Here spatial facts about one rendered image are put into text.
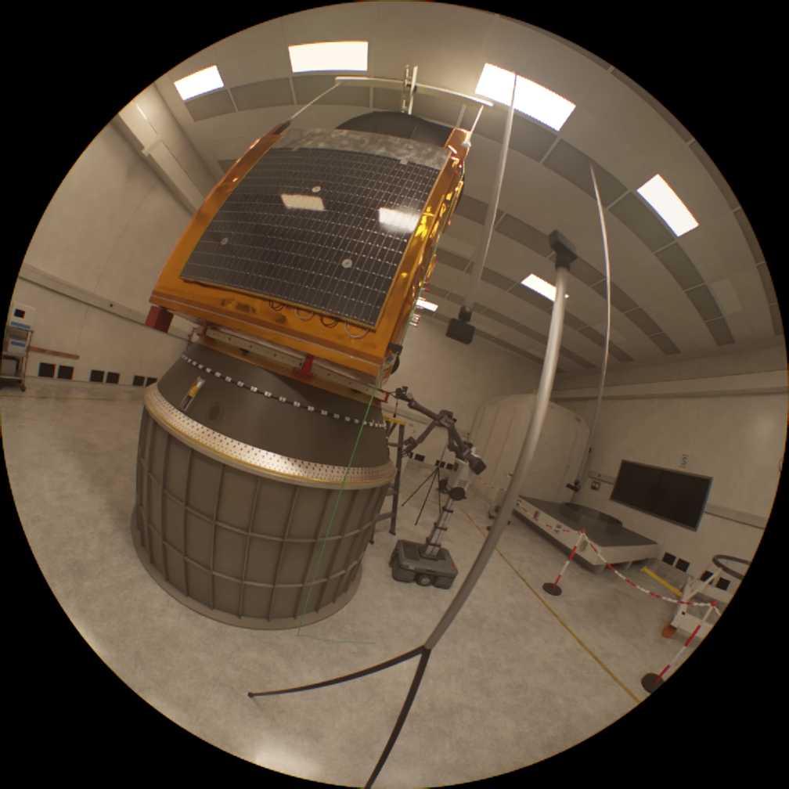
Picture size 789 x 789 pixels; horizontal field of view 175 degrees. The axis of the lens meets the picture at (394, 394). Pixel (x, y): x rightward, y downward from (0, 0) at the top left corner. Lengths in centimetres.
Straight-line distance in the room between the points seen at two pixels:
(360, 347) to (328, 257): 49
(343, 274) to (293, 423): 78
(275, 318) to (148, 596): 192
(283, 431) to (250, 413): 19
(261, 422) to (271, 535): 60
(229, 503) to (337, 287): 118
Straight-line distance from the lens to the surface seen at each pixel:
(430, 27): 375
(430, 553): 288
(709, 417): 796
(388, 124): 318
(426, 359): 970
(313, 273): 132
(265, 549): 153
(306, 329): 126
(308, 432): 137
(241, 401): 138
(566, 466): 844
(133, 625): 195
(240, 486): 135
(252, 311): 141
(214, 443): 133
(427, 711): 195
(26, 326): 510
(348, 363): 118
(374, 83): 370
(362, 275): 127
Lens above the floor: 163
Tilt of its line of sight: 3 degrees up
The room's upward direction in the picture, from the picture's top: 19 degrees clockwise
